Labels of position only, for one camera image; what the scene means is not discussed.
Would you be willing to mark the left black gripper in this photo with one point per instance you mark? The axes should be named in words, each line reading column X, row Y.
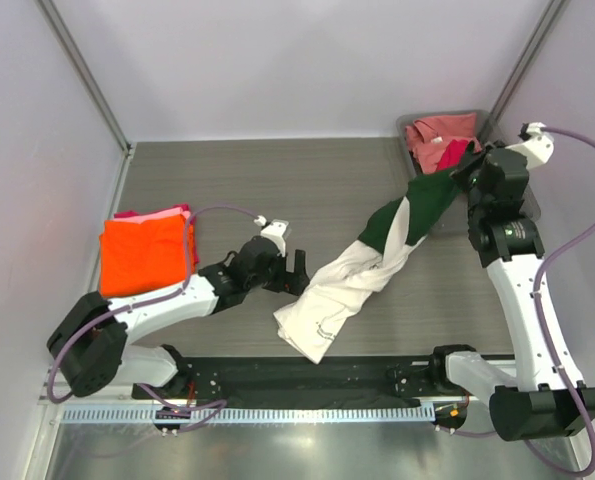
column 293, row 283

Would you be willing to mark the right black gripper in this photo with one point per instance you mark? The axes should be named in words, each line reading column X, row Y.
column 461, row 176

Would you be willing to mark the white green raglan t shirt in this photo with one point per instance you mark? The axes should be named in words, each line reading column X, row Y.
column 339, row 289

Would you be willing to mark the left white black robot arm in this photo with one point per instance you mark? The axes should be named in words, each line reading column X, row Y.
column 94, row 346

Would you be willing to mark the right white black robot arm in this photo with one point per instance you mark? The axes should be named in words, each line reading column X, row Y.
column 547, row 396

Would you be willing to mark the crimson red t shirt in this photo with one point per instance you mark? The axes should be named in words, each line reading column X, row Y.
column 452, row 154

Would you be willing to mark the salmon pink t shirt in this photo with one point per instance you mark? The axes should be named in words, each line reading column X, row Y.
column 428, row 138

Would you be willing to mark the grey plastic tray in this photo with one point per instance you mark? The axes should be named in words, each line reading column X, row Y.
column 454, row 219

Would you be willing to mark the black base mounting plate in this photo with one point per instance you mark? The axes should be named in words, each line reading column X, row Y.
column 295, row 383

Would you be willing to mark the folded light pink t shirt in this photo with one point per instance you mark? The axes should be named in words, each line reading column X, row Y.
column 164, row 214

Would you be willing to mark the folded orange t shirt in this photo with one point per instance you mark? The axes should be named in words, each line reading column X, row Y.
column 122, row 282

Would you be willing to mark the folded magenta t shirt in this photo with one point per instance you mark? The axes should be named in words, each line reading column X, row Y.
column 124, row 214

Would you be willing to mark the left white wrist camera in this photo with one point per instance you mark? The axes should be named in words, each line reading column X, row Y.
column 276, row 230

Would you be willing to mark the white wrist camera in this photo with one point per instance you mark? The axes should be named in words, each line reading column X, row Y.
column 536, row 145
column 276, row 230

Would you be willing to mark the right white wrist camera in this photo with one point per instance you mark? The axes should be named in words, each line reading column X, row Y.
column 536, row 145

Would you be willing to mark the right aluminium frame post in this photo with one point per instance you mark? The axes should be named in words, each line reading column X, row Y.
column 544, row 27

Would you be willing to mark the aluminium frame post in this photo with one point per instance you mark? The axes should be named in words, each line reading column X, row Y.
column 73, row 54
column 544, row 27

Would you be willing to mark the white slotted cable duct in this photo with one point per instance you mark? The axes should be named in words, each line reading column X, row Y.
column 156, row 413

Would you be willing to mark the aluminium front rail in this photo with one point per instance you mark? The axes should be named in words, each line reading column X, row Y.
column 112, row 393

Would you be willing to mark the left aluminium frame post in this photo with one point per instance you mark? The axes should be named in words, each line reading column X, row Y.
column 73, row 54

